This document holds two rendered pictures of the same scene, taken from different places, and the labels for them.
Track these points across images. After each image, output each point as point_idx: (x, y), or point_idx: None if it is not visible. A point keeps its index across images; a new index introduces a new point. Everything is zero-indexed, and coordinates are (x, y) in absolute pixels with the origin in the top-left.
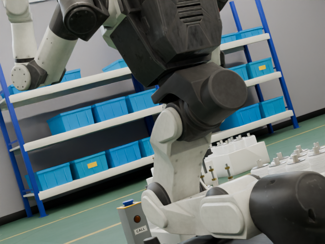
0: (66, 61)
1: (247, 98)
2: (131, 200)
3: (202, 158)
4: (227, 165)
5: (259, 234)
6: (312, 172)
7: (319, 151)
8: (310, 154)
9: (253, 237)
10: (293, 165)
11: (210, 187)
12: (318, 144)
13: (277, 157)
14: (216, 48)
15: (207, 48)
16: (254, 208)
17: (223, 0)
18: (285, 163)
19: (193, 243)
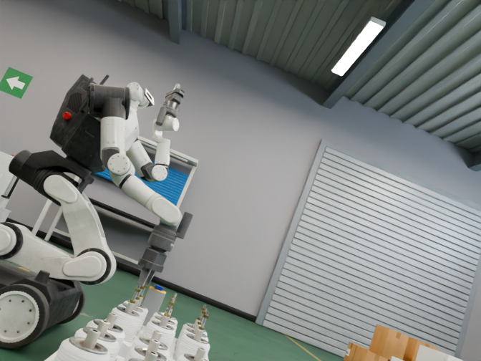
0: (131, 162)
1: (8, 166)
2: (154, 285)
3: (67, 226)
4: (137, 286)
5: (5, 276)
6: None
7: (104, 338)
8: (111, 336)
9: (7, 276)
10: None
11: (185, 336)
12: (145, 355)
13: (158, 332)
14: (100, 146)
15: (52, 140)
16: None
17: (87, 104)
18: (136, 339)
19: (52, 281)
